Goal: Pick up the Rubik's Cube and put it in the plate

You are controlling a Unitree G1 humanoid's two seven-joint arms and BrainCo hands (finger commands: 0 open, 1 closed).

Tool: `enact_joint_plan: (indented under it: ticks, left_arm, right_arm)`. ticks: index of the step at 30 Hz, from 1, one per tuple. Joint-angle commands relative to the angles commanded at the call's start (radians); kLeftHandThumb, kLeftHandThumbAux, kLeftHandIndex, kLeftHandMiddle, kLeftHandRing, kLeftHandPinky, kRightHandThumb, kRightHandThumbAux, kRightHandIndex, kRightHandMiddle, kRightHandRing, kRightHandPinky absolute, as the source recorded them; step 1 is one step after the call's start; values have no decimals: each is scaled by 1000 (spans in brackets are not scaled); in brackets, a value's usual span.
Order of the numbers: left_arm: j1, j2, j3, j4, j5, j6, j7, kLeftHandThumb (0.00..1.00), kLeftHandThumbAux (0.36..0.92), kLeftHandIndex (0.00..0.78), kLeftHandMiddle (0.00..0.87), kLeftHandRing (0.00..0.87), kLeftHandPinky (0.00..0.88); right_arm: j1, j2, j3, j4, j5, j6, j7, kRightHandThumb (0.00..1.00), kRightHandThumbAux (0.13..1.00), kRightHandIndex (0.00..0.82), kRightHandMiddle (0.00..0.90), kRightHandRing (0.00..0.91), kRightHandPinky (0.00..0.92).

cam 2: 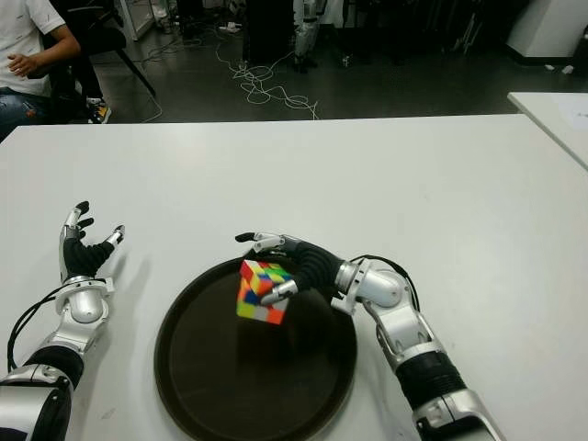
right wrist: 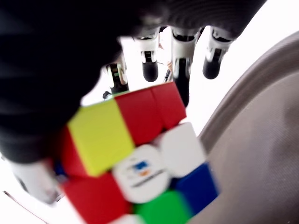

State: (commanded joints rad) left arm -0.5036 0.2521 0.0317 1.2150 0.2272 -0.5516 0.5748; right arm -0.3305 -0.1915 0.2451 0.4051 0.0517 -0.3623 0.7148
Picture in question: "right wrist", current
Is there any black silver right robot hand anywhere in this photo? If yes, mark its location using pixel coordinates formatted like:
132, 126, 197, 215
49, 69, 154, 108
0, 0, 267, 206

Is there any round dark brown plate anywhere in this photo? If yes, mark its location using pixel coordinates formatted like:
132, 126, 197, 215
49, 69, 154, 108
189, 31, 299, 224

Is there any multicolour Rubik's cube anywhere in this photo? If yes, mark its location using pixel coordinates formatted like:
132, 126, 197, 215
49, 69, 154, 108
55, 81, 220, 224

